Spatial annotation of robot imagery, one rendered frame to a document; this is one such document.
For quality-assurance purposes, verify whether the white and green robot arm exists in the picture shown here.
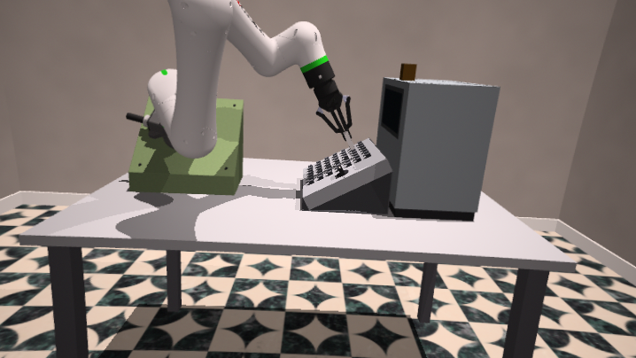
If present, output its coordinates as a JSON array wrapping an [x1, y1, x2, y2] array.
[[126, 0, 335, 159]]

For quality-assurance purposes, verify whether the grey control console with keypad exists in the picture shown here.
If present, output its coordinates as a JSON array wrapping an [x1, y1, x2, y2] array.
[[302, 64, 500, 222]]

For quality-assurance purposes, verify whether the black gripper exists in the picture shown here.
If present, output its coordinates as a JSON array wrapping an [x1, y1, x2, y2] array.
[[314, 80, 355, 150]]

